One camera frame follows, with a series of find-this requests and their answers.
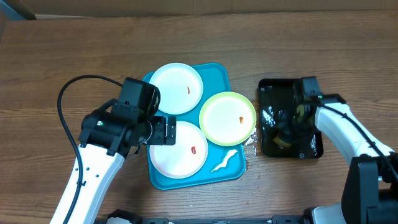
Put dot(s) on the black rectangular tray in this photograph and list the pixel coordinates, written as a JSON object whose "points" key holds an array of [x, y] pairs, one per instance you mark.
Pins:
{"points": [[275, 96]]}

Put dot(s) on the light green plate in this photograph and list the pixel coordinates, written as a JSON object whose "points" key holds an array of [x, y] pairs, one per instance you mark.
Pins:
{"points": [[227, 118]]}

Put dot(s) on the green yellow sponge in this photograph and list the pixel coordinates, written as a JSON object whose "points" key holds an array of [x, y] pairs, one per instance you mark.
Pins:
{"points": [[279, 140]]}

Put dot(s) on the teal plastic tray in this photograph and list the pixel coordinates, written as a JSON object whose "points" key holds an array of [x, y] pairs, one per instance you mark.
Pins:
{"points": [[215, 80]]}

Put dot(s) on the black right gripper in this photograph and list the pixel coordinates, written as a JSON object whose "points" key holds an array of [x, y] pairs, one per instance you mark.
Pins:
{"points": [[300, 112]]}

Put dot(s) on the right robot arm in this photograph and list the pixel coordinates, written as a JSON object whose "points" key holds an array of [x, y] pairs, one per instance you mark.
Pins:
{"points": [[370, 192]]}

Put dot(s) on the white plate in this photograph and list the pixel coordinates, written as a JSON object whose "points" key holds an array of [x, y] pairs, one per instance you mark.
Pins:
{"points": [[180, 86], [186, 157]]}

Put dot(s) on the white soap smear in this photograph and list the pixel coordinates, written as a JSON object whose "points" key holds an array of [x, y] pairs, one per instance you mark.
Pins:
{"points": [[225, 160]]}

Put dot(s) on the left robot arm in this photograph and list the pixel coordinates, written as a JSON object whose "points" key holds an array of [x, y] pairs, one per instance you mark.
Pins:
{"points": [[107, 135]]}

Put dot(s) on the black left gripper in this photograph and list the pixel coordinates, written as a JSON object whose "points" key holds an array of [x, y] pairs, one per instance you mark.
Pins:
{"points": [[161, 138]]}

